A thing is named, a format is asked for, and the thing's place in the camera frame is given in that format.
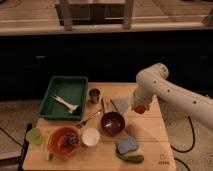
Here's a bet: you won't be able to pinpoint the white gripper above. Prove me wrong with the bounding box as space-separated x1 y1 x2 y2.
132 88 153 110

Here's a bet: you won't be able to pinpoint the red apple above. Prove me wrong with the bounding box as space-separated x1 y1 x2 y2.
134 105 146 114

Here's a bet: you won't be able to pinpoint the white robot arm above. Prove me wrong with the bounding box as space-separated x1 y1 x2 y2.
131 63 213 131

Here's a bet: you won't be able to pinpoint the small metal cup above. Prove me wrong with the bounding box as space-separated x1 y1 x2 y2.
89 88 100 104

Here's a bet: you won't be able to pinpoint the light green plastic cup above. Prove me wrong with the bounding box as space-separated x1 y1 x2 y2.
26 128 43 145

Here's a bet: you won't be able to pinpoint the blue grey cloth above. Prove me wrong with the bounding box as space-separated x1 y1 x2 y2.
112 97 132 114

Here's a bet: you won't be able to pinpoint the wooden chopsticks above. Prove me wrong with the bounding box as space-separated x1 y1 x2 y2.
101 97 116 114

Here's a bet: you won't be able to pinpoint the dark red bowl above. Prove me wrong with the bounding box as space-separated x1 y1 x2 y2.
100 112 125 136

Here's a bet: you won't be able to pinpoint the blue sponge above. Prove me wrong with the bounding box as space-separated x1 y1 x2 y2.
116 136 138 154

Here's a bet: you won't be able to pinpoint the green cucumber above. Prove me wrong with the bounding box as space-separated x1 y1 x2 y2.
115 150 144 164

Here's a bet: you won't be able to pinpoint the metal spoon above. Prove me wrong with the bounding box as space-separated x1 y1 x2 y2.
76 110 102 128

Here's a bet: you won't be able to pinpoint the green plastic tray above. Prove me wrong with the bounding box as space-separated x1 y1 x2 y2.
39 76 88 121

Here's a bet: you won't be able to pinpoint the white plastic fork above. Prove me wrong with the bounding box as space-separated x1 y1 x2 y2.
51 95 79 114

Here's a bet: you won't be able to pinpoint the orange bowl with food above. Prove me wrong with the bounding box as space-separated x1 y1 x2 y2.
48 127 80 159

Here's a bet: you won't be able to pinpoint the black cable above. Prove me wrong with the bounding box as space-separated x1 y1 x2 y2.
170 115 196 171

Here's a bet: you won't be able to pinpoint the wooden stool frame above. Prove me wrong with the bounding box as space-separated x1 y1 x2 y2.
55 0 134 31

